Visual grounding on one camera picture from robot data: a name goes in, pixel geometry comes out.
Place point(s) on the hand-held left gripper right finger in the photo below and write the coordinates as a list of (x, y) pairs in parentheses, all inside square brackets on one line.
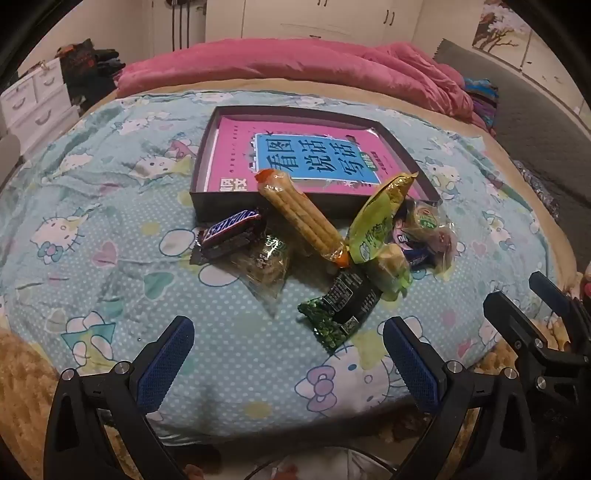
[(411, 364)]

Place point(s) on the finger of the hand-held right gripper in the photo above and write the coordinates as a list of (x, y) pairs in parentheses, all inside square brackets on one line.
[(551, 295), (512, 318)]

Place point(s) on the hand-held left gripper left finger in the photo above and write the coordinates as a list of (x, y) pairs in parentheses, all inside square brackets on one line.
[(166, 355)]

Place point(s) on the black green pea packet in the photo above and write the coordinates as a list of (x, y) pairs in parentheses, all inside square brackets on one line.
[(344, 304)]

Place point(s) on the clear packet of pink pastry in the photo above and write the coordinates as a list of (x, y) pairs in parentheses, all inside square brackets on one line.
[(443, 244)]

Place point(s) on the blue cookie packet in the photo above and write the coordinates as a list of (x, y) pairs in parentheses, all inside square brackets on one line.
[(400, 233)]

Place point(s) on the clear pastry packet green label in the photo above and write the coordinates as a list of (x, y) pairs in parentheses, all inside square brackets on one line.
[(425, 217)]

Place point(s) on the clear packet of nut cake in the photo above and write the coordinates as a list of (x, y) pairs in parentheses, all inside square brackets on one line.
[(270, 263)]

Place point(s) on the brown chocolate bar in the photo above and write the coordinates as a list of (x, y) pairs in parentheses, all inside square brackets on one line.
[(231, 228)]

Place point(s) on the yellow green snack packet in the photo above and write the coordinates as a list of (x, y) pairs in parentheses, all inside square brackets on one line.
[(374, 226)]

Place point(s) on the dark shallow cardboard box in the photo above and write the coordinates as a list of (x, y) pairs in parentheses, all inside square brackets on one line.
[(221, 203)]

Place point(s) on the biscuit stick pack orange ends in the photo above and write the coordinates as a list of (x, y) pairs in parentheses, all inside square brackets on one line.
[(295, 212)]

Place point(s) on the dark patterned cloth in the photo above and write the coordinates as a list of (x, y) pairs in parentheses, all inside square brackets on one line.
[(535, 189)]

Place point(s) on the light blue cat print bedsheet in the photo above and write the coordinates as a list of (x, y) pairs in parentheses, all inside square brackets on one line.
[(115, 207)]

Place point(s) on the grey padded headboard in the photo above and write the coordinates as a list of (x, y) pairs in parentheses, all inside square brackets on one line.
[(521, 115)]

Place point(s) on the colourful striped cloth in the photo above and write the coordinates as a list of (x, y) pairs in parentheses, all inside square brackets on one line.
[(480, 97)]

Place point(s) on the pink book with blue label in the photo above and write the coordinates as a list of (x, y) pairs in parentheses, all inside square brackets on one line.
[(235, 147)]

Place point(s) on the white drawer cabinet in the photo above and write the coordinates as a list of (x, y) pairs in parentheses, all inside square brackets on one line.
[(41, 101)]

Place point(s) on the dark clothes pile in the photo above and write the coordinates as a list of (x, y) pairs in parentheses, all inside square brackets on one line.
[(87, 64)]

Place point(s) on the pink blanket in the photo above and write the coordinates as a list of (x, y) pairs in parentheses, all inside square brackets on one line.
[(277, 60)]

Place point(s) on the white wardrobe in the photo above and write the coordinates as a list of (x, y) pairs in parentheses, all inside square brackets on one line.
[(277, 18)]

